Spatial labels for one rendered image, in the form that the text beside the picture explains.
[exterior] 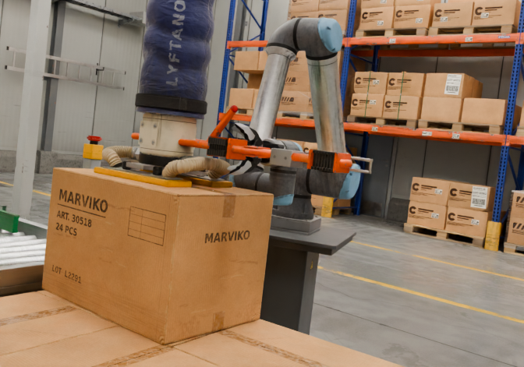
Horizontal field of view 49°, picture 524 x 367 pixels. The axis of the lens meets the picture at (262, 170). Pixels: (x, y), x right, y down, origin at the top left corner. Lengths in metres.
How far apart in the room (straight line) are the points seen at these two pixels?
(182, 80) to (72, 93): 10.89
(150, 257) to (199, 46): 0.66
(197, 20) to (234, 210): 0.58
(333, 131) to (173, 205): 0.88
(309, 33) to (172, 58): 0.53
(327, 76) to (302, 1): 8.44
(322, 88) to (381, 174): 8.58
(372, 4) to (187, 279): 8.56
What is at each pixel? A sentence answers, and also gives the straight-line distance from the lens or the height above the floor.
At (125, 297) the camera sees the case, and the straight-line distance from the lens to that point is 1.67.
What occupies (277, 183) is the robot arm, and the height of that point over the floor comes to 0.97.
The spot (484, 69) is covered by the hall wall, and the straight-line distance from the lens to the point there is 10.23.
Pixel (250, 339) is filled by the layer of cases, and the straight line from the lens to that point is 1.68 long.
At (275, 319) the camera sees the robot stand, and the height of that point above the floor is 0.39.
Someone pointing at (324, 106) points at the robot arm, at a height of 1.26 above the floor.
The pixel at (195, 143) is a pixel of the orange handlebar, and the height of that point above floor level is 1.07.
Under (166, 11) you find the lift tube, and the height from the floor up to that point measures 1.46.
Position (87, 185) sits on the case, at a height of 0.91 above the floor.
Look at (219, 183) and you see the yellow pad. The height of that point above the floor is 0.96.
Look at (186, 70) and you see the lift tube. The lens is 1.77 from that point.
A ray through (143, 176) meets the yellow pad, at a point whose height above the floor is 0.96.
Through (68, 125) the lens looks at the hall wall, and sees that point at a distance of 12.58.
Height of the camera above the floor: 1.10
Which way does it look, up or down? 3 degrees down
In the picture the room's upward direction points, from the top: 7 degrees clockwise
